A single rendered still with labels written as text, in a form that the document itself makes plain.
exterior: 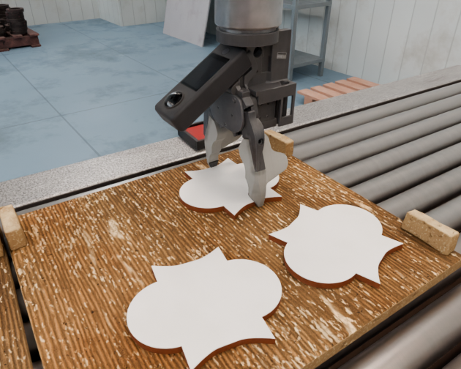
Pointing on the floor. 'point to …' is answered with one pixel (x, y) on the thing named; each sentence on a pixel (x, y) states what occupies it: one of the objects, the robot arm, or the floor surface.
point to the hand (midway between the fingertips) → (230, 184)
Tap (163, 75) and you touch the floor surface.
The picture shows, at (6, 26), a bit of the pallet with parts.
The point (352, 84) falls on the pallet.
